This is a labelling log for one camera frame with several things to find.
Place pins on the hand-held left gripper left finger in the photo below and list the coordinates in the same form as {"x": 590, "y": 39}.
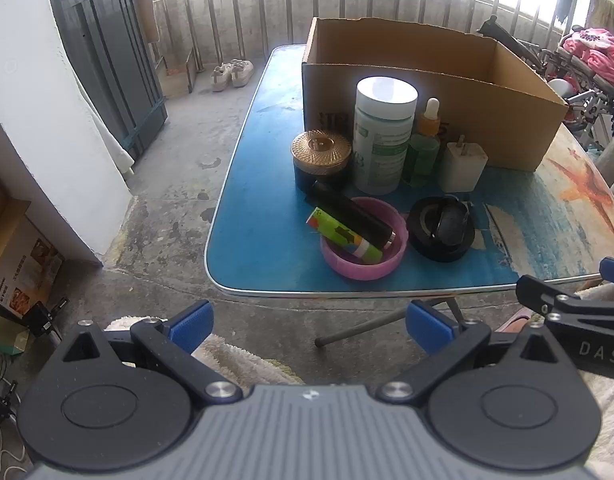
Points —
{"x": 192, "y": 322}

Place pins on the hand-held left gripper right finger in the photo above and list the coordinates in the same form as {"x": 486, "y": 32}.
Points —
{"x": 427, "y": 327}

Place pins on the black tape roll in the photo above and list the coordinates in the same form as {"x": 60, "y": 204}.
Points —
{"x": 437, "y": 252}

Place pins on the pink plastic lid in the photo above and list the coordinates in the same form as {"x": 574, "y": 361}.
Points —
{"x": 367, "y": 270}

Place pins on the black tube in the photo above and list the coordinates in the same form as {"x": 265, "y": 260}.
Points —
{"x": 352, "y": 217}

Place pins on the green patterned tube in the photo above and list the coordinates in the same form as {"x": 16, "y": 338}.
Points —
{"x": 332, "y": 230}

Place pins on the white charger plug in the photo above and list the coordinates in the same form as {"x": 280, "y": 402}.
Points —
{"x": 462, "y": 170}

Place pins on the green dropper bottle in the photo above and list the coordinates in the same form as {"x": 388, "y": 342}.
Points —
{"x": 421, "y": 160}

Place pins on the brown cardboard box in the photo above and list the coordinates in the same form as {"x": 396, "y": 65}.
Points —
{"x": 487, "y": 125}

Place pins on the white bottle with green label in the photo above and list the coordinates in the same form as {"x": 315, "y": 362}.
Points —
{"x": 382, "y": 150}

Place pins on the black jar with gold lid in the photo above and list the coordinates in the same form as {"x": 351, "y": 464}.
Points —
{"x": 319, "y": 150}

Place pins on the white fluffy towel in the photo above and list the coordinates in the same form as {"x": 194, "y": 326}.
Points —
{"x": 237, "y": 355}

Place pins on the grey metal table leg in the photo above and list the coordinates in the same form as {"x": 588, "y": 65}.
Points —
{"x": 357, "y": 330}

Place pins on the black power adapter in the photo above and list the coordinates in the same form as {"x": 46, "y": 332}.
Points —
{"x": 42, "y": 317}

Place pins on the printed appliance box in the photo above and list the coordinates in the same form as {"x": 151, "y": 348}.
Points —
{"x": 32, "y": 265}

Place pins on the green box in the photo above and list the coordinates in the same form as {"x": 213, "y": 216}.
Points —
{"x": 4, "y": 332}

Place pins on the pink blanket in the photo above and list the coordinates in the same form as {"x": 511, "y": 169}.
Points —
{"x": 594, "y": 50}

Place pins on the brown cardboard carton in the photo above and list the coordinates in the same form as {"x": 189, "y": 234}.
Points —
{"x": 2, "y": 205}

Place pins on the grey cabinet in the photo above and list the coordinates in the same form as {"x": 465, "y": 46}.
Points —
{"x": 107, "y": 60}

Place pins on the brown cardboard sheet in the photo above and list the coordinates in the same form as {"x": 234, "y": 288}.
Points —
{"x": 146, "y": 10}

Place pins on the metal window railing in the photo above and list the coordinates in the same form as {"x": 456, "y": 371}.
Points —
{"x": 289, "y": 10}

